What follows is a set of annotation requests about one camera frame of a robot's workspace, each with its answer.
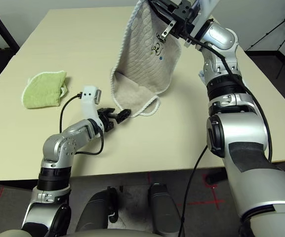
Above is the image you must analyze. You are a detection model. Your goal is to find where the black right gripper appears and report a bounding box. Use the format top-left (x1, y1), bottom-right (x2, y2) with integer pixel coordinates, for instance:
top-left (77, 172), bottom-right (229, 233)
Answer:
top-left (148, 0), bottom-right (195, 40)

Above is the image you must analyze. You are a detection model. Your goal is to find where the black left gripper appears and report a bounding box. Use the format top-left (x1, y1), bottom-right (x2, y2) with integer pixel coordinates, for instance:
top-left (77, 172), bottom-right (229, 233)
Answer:
top-left (98, 108), bottom-right (132, 132)

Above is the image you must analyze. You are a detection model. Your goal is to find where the beige towel with white trim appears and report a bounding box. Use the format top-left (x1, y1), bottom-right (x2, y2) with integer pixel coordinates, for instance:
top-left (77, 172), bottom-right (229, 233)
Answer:
top-left (110, 0), bottom-right (182, 118)

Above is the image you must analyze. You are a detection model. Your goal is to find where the green folded towel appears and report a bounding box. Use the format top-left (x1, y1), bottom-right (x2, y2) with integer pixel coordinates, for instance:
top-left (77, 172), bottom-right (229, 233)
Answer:
top-left (21, 71), bottom-right (69, 109)

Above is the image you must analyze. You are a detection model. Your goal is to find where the dark grey robot left leg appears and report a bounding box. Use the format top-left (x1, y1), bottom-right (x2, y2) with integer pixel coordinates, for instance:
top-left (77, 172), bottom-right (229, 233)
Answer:
top-left (77, 189), bottom-right (120, 233)

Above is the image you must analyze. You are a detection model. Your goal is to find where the dark grey robot leg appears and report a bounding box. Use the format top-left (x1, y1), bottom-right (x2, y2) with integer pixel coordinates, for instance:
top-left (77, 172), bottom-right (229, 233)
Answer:
top-left (77, 189), bottom-right (120, 233)
top-left (148, 182), bottom-right (182, 237)

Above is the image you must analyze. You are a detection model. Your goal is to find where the dark grey robot right leg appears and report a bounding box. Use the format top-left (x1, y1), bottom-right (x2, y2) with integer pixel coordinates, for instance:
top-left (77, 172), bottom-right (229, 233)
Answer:
top-left (148, 182), bottom-right (182, 237)

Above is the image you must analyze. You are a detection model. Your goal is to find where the beige robot torso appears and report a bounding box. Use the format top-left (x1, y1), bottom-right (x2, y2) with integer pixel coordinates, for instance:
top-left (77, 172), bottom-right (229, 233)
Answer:
top-left (65, 229), bottom-right (163, 237)

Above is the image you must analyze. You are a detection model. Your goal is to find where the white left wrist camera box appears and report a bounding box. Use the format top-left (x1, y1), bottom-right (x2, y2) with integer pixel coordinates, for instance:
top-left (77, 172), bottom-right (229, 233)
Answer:
top-left (81, 85), bottom-right (103, 123)

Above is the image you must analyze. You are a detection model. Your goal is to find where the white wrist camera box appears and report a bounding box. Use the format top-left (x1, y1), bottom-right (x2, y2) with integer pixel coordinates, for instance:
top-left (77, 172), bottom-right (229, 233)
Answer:
top-left (190, 0), bottom-right (218, 34)
top-left (81, 85), bottom-right (103, 123)

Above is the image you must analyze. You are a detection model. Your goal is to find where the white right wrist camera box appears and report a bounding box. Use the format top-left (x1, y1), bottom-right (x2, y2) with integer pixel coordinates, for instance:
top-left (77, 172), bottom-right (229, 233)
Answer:
top-left (190, 0), bottom-right (218, 34)

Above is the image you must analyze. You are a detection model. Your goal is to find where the black left wrist camera cable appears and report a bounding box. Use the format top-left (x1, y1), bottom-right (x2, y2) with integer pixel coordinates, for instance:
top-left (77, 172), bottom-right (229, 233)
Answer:
top-left (59, 92), bottom-right (105, 156)

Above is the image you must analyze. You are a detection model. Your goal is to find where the wood side table black frame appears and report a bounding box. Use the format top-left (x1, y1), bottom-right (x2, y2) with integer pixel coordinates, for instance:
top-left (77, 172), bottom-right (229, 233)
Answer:
top-left (0, 12), bottom-right (21, 52)

